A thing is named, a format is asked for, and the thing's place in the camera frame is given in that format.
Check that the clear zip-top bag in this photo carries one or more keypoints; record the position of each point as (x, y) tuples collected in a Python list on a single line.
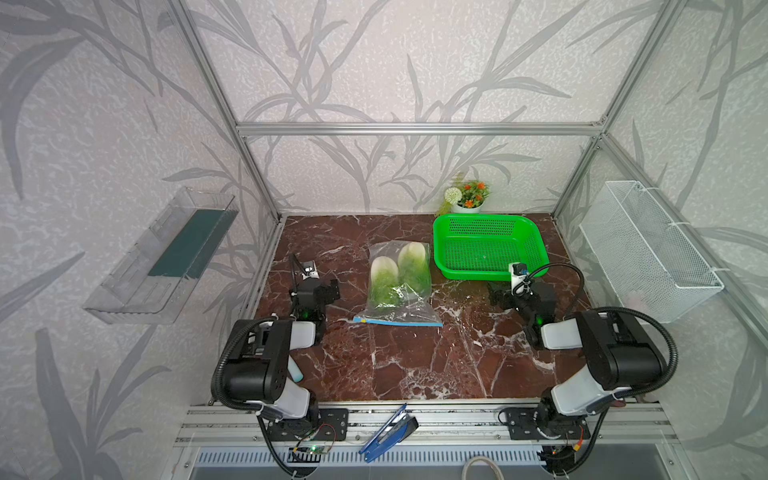
[(412, 311)]

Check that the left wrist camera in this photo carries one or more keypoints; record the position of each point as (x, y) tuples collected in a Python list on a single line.
[(309, 270)]

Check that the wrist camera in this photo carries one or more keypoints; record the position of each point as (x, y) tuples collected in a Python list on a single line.
[(518, 272), (309, 270)]

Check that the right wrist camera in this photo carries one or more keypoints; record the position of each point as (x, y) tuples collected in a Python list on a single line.
[(518, 272)]

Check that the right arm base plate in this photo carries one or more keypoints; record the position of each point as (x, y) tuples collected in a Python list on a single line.
[(530, 424)]

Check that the white wire basket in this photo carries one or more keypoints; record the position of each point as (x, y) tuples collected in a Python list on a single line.
[(649, 261)]

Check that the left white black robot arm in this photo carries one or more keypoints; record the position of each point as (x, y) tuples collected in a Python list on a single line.
[(252, 373)]

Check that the light blue scraper tool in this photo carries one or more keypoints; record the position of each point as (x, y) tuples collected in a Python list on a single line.
[(294, 370)]

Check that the chinese cabbage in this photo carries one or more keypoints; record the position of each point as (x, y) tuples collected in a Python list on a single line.
[(384, 283), (414, 269)]

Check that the small flower pot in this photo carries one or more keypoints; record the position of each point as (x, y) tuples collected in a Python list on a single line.
[(464, 196)]

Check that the clear wall shelf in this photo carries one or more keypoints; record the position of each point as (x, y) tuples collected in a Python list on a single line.
[(154, 280)]

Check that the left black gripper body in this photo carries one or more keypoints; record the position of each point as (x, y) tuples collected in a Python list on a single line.
[(326, 295)]

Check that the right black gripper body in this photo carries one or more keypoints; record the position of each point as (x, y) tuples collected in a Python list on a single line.
[(520, 303)]

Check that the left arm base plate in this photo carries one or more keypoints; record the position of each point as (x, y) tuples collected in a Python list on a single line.
[(325, 424)]

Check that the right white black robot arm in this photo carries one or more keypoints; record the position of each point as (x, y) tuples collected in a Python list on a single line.
[(627, 353)]

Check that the blue clip tool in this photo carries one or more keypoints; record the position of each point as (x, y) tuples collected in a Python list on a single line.
[(397, 428)]

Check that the green plastic basket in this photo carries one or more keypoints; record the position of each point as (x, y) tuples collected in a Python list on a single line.
[(480, 247)]

